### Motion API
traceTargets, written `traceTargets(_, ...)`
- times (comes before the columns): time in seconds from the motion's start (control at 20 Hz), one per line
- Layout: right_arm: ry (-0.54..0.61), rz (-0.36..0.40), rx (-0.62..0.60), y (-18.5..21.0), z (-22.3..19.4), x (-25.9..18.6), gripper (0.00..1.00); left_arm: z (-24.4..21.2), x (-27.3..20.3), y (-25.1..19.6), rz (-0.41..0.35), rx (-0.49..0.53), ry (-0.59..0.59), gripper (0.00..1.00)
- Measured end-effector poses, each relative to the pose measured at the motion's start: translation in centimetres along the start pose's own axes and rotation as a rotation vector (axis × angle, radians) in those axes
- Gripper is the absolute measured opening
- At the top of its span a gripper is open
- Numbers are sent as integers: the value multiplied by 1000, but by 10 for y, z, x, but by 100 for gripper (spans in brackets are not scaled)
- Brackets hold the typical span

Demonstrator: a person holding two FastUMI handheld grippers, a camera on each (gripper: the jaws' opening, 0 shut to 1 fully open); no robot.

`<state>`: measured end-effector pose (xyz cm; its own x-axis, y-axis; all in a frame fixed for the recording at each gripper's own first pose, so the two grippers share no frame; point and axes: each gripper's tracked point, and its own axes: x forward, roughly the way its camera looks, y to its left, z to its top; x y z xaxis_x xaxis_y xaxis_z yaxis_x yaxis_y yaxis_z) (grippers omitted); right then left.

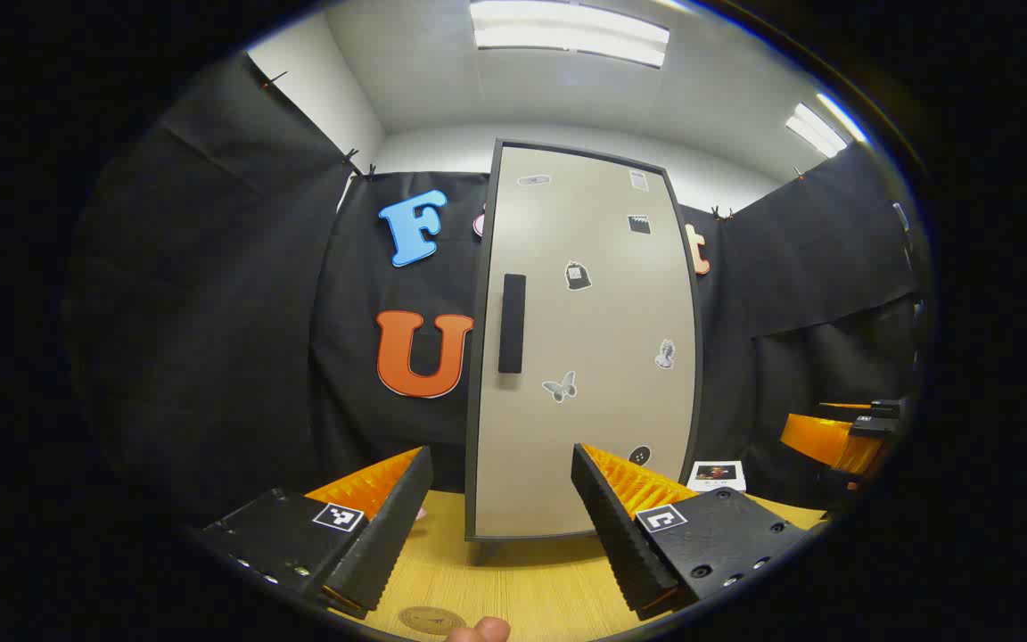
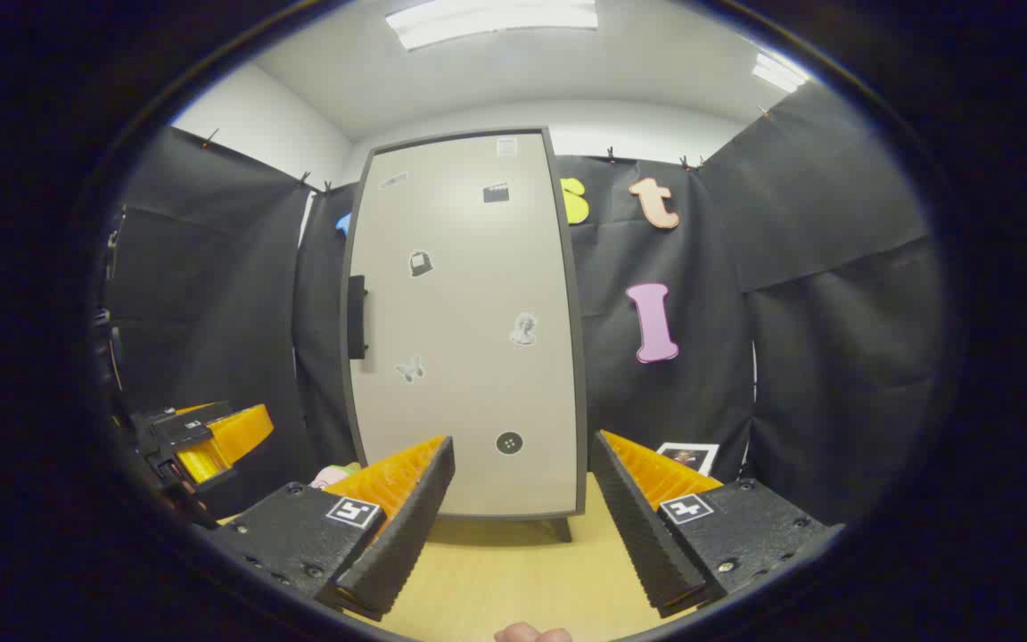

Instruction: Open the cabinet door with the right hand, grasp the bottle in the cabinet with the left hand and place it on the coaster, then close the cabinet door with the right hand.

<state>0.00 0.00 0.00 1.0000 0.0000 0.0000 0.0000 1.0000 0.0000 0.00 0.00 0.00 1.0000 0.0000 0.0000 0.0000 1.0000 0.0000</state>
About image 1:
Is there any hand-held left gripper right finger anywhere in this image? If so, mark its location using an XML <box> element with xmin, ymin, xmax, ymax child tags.
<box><xmin>571</xmin><ymin>443</ymin><xmax>813</xmax><ymax>622</ymax></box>

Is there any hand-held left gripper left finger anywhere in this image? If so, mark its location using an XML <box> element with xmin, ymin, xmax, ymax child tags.
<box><xmin>195</xmin><ymin>446</ymin><xmax>435</xmax><ymax>621</ymax></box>

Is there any beige cabinet door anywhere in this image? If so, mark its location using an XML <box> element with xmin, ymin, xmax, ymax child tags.
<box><xmin>475</xmin><ymin>145</ymin><xmax>697</xmax><ymax>539</ymax></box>

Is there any black cabinet door handle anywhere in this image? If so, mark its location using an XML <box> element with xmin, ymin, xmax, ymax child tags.
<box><xmin>498</xmin><ymin>274</ymin><xmax>527</xmax><ymax>375</ymax></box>

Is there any small white printed box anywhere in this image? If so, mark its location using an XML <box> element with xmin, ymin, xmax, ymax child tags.
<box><xmin>687</xmin><ymin>461</ymin><xmax>746</xmax><ymax>493</ymax></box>

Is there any black backdrop cloth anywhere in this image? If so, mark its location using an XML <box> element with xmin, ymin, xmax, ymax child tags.
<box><xmin>63</xmin><ymin>53</ymin><xmax>924</xmax><ymax>527</ymax></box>

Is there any small ceiling light panel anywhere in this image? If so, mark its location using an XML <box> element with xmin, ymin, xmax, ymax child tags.
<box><xmin>785</xmin><ymin>92</ymin><xmax>871</xmax><ymax>159</ymax></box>

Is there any large ceiling light panel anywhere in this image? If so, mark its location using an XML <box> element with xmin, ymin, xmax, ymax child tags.
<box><xmin>469</xmin><ymin>0</ymin><xmax>670</xmax><ymax>69</ymax></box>

